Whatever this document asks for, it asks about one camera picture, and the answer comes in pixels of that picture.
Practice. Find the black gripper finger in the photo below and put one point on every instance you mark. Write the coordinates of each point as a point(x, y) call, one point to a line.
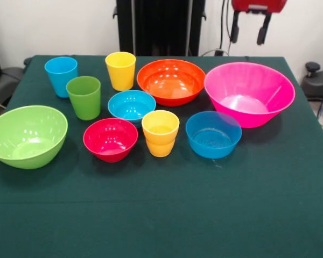
point(261, 36)
point(233, 32)

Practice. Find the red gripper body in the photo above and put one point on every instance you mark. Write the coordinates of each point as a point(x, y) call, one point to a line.
point(258, 4)

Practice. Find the large pink bowl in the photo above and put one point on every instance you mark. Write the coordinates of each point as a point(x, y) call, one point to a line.
point(247, 88)

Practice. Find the dark blue bowl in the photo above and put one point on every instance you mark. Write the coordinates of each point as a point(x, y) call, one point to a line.
point(212, 142)

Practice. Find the short yellow cup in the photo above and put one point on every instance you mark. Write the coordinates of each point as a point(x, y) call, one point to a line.
point(160, 126)
point(160, 149)

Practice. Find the orange bowl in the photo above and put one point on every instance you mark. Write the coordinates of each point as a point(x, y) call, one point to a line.
point(172, 83)

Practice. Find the tall yellow cup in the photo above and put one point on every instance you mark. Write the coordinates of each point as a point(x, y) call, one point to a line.
point(121, 78)

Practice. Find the small red bowl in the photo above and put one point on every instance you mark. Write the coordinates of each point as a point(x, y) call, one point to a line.
point(110, 139)

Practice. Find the green cup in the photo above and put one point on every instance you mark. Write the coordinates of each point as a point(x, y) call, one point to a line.
point(84, 102)

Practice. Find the blue cup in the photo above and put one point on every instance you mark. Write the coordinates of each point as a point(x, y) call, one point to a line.
point(59, 78)

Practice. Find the dark green table cloth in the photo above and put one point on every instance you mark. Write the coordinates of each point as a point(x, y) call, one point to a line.
point(161, 201)

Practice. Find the large green bowl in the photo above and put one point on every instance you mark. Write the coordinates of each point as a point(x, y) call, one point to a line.
point(27, 137)

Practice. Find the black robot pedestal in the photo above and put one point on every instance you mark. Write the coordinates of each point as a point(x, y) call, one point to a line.
point(161, 27)

